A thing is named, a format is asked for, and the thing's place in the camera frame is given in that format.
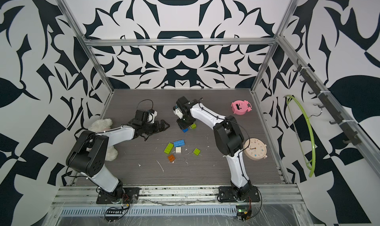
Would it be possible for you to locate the beige round clock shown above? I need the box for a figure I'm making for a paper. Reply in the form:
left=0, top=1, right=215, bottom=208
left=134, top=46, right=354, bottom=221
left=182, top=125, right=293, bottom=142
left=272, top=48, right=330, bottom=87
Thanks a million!
left=244, top=138, right=267, bottom=161

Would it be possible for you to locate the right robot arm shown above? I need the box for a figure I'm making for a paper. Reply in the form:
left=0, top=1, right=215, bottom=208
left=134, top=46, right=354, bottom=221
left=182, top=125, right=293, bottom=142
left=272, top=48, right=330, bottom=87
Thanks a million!
left=173, top=96, right=252, bottom=200

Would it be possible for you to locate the light blue lego brick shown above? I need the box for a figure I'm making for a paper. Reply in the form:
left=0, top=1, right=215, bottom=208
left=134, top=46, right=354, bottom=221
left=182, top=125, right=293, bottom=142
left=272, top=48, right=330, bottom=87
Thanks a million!
left=173, top=140, right=185, bottom=147

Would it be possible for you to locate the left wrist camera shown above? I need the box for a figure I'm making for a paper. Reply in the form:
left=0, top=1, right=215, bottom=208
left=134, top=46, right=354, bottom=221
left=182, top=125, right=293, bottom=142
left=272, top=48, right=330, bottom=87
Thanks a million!
left=135, top=109, right=158, bottom=125

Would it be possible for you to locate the green hoop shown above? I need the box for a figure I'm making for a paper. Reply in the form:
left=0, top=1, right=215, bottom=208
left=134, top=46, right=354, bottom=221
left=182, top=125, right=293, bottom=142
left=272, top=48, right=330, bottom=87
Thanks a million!
left=284, top=95, right=316, bottom=178

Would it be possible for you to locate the aluminium front rail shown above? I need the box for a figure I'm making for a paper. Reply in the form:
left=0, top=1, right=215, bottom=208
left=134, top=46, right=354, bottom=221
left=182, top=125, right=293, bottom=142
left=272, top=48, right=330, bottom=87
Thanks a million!
left=53, top=184, right=304, bottom=206

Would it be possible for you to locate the black hook rail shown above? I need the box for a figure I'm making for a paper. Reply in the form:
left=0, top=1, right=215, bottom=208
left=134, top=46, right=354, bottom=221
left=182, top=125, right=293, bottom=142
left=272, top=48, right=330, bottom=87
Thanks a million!
left=295, top=60, right=362, bottom=146

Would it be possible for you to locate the lime green long lego brick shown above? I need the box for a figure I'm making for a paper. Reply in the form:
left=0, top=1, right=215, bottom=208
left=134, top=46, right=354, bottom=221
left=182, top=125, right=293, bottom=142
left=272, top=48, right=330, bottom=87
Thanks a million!
left=164, top=143, right=174, bottom=154

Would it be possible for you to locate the orange lego brick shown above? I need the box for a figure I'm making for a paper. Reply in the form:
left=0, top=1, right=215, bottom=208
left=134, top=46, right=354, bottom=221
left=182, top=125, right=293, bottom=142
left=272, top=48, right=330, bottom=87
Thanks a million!
left=168, top=154, right=175, bottom=162

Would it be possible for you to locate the white teddy bear pink shirt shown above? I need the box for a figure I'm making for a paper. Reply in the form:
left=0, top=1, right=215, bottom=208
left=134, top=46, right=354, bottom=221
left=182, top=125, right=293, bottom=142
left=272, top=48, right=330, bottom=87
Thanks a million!
left=88, top=118, right=118, bottom=161

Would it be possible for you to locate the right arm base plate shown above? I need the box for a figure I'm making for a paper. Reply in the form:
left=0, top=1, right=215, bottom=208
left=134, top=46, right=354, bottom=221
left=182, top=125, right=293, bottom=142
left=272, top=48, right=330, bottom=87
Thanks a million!
left=217, top=184, right=261, bottom=203

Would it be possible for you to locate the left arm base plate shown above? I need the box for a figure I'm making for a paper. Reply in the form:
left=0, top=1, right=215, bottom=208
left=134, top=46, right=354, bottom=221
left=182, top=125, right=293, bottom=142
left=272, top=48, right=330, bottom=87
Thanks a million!
left=96, top=187, right=140, bottom=205

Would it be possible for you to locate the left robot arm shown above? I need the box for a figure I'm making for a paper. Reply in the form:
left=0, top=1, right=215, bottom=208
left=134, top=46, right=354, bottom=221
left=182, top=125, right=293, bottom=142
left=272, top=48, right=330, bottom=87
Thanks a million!
left=66, top=120, right=170, bottom=201

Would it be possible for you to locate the small lime green lego brick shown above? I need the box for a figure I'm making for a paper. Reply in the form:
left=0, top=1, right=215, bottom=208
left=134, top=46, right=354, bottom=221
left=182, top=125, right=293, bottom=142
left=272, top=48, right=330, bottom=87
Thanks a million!
left=194, top=148, right=201, bottom=156

